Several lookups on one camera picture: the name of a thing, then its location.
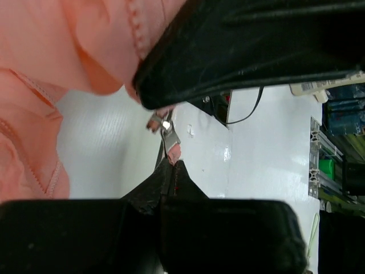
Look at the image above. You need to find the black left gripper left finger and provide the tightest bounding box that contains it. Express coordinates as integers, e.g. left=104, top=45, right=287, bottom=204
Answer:
left=0, top=159, right=175, bottom=274

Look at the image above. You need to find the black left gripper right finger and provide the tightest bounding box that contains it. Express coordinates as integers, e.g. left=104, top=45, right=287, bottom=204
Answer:
left=161, top=159, right=309, bottom=274

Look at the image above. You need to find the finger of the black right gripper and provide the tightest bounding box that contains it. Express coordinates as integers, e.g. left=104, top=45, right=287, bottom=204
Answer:
left=133, top=1, right=364, bottom=110

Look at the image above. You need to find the pink zip jacket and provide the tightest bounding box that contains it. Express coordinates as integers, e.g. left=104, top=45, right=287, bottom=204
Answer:
left=1, top=1, right=184, bottom=202

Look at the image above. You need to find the aluminium frame rail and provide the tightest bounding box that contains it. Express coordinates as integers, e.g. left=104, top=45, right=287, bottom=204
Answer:
left=308, top=118, right=345, bottom=199

